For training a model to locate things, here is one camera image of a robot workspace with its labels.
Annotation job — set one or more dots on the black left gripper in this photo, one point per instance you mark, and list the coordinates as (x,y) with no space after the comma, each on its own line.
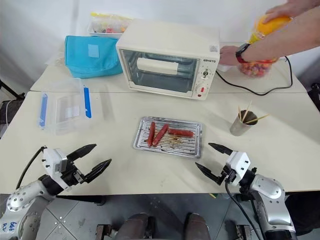
(72,176)

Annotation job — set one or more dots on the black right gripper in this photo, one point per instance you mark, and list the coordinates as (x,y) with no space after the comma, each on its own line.
(229,176)

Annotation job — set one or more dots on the orange bag of colourful candies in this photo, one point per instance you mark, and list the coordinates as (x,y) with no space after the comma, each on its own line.
(265,28)

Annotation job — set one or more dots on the person's right forearm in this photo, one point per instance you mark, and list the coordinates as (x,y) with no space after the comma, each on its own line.
(311,6)

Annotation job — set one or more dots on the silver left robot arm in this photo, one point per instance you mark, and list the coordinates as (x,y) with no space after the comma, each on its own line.
(22,200)

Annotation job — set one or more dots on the person's left forearm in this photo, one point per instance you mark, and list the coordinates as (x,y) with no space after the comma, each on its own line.
(275,42)

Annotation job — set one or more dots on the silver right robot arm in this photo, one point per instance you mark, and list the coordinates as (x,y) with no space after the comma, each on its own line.
(270,192)

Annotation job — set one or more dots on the light wooden stick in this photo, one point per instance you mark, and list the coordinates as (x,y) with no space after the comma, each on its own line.
(239,112)
(260,118)
(248,106)

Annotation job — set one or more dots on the person's left hand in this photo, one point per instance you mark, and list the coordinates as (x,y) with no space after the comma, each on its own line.
(228,55)

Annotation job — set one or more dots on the person's right hand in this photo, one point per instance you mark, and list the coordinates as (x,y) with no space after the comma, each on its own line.
(282,11)

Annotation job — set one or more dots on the silver metal grill tray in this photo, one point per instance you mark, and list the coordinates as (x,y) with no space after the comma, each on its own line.
(180,147)

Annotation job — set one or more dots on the metal cup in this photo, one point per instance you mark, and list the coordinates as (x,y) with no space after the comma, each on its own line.
(240,128)

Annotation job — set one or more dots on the red sausage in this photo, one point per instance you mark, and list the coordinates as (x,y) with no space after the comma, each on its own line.
(160,135)
(181,132)
(151,133)

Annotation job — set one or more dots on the clear container with blue clips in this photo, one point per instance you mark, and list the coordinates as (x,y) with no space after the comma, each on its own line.
(65,112)

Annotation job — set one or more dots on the dark rounded shape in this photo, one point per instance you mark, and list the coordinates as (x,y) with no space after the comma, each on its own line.
(135,227)
(197,227)

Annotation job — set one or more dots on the blue fabric bag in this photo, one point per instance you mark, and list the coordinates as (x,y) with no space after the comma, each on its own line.
(82,62)

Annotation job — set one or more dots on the clear plastic bag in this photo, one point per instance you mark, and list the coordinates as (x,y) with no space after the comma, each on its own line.
(57,59)

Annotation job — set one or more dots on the black and red wristwatch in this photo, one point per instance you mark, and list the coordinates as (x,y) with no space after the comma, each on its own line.
(241,53)

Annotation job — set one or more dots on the black equipment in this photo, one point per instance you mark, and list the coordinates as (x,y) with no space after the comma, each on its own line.
(314,97)

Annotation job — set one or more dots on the cream toaster oven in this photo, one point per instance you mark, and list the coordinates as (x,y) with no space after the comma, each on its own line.
(165,42)

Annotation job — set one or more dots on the colourful items in clear bag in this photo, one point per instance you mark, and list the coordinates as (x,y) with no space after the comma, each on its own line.
(112,25)

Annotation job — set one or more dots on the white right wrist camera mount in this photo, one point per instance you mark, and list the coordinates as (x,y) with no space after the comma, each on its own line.
(238,160)

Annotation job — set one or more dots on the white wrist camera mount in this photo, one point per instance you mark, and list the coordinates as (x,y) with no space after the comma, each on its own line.
(52,160)
(238,160)

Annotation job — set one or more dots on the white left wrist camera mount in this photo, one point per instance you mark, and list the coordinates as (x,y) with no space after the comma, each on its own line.
(52,160)

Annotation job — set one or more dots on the metal foot bracket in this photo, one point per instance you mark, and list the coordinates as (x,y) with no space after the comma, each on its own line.
(243,232)

